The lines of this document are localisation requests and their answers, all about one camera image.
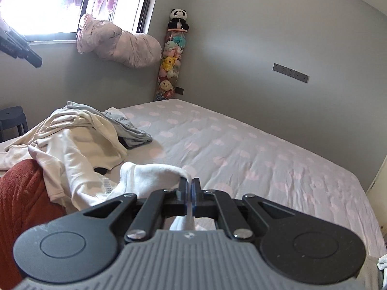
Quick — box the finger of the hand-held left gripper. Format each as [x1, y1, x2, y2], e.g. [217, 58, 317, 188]
[6, 32, 43, 68]

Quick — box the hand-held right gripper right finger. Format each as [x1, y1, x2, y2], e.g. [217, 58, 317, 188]
[191, 178, 297, 243]

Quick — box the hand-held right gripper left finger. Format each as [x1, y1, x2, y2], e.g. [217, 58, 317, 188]
[82, 178, 190, 243]

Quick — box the white t-shirt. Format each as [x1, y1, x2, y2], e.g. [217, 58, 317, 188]
[29, 127, 194, 232]

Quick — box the window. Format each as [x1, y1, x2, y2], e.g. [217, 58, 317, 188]
[0, 0, 158, 45]

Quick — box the bed with pink dotted sheet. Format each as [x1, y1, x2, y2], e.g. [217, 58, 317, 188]
[0, 98, 387, 260]

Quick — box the dark stool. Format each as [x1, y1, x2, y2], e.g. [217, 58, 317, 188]
[0, 106, 28, 142]

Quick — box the grey garment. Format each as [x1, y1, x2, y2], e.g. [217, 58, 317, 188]
[65, 101, 153, 149]

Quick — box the bundled pink white duvet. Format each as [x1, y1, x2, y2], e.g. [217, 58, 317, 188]
[75, 13, 163, 69]

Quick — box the cream garment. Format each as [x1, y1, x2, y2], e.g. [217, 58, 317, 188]
[0, 107, 127, 171]

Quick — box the clear tube of plush toys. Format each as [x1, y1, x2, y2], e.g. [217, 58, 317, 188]
[155, 29, 185, 101]

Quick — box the rust red fleece cloth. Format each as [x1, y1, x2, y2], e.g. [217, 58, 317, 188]
[0, 159, 67, 281]

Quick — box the panda plush toy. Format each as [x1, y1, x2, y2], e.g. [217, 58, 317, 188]
[168, 8, 190, 31]

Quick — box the cream door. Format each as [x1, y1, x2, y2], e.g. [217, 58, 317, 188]
[366, 154, 387, 194]

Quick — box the grey wall switch panel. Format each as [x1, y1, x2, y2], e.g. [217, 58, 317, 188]
[273, 63, 309, 84]

